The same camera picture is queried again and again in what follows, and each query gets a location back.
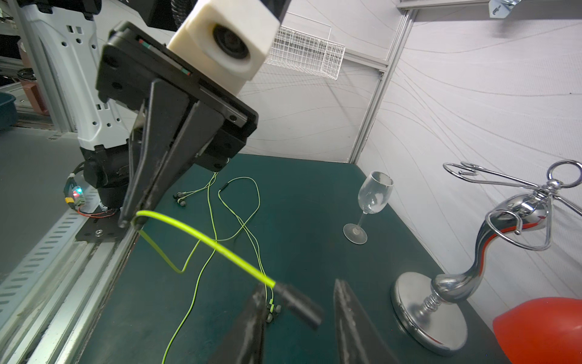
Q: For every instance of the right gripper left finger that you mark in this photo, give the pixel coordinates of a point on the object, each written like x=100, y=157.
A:
x=244, y=343

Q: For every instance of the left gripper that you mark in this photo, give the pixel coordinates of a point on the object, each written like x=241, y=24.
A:
x=185, y=118

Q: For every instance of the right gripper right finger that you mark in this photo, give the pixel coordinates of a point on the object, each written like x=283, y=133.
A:
x=357, y=338

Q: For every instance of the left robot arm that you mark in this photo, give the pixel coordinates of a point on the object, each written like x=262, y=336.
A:
x=62, y=35

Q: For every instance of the silver glass holder stand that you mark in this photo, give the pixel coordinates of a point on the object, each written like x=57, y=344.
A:
x=428, y=308

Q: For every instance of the green table mat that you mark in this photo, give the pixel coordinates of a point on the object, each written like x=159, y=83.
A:
x=176, y=305

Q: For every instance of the clear wine glass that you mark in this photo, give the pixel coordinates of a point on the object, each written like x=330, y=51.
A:
x=373, y=196

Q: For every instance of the red plastic goblet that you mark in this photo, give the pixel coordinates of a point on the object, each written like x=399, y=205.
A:
x=545, y=330

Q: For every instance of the white vent strip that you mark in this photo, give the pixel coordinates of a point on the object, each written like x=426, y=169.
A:
x=56, y=252

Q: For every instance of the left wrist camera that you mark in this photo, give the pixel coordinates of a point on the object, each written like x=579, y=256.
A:
x=228, y=41

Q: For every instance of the white wire basket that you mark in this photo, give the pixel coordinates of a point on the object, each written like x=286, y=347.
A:
x=305, y=45

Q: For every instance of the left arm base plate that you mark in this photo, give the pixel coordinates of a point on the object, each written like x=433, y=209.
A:
x=102, y=229

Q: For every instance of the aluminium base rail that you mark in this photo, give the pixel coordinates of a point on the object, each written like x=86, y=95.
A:
x=58, y=325

